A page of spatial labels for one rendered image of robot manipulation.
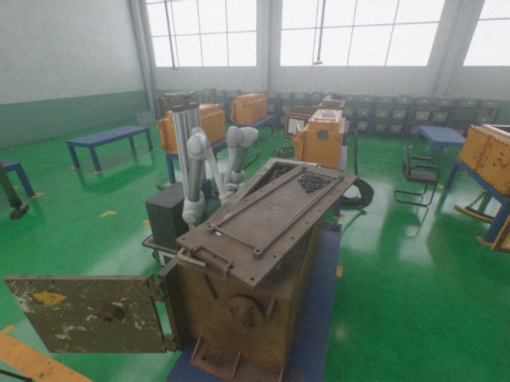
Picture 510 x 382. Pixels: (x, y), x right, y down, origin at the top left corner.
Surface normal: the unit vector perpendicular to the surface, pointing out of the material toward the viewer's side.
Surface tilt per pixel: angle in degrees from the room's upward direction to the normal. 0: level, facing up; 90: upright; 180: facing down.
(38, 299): 90
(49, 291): 90
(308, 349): 0
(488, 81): 90
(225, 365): 0
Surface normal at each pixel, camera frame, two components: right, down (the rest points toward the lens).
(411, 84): -0.35, 0.42
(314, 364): 0.00, -0.89
